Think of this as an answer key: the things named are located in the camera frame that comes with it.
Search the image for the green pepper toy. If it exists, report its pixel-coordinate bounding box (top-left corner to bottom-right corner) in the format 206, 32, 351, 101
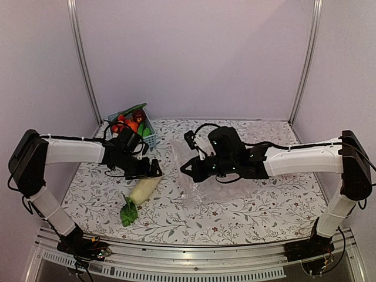
137, 123, 151, 137

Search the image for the front aluminium rail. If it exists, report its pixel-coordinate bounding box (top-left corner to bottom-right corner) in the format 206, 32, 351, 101
26, 229, 367, 281

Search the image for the floral patterned table mat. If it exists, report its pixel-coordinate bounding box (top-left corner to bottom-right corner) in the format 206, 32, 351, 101
62, 119, 326, 245

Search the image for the clear zip bag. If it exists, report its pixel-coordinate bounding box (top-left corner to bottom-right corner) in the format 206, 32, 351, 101
231, 120, 298, 146
170, 139, 258, 206

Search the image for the light blue plastic basket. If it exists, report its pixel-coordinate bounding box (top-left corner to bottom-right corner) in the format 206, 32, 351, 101
106, 110, 157, 151

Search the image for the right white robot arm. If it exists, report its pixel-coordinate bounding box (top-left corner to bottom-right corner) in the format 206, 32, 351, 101
180, 125, 375, 256

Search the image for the aluminium frame post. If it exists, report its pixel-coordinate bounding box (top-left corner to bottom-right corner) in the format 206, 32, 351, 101
66, 0, 102, 125
288, 0, 323, 126

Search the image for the right aluminium frame post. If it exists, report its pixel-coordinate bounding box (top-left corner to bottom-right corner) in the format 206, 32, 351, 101
288, 0, 323, 126

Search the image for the green cucumber toy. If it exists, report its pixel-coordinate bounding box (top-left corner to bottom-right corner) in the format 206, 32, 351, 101
120, 103, 147, 116

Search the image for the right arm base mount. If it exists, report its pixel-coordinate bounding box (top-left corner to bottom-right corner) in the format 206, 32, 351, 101
283, 219, 335, 276

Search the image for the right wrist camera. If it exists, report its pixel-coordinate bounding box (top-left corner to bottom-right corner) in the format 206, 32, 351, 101
184, 130, 214, 160

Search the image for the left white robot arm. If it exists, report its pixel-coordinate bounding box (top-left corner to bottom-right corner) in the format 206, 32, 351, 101
8, 129, 162, 255

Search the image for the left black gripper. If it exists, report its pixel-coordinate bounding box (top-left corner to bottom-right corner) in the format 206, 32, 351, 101
114, 152, 162, 180

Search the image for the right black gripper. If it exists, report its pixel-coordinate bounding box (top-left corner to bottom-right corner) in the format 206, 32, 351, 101
180, 155, 236, 182

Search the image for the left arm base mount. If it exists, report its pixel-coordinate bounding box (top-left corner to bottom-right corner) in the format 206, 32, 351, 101
57, 226, 112, 261

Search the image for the left aluminium frame post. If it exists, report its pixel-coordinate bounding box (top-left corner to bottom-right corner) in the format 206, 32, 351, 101
66, 0, 102, 125

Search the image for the white daikon radish toy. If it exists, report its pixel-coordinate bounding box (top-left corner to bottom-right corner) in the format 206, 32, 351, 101
119, 176, 162, 227

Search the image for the red cherry tomatoes toy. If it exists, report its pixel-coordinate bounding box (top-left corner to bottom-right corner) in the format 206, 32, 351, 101
111, 115, 126, 133

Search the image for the orange pepper toy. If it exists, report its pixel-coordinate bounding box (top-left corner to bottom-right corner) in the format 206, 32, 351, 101
125, 119, 139, 133

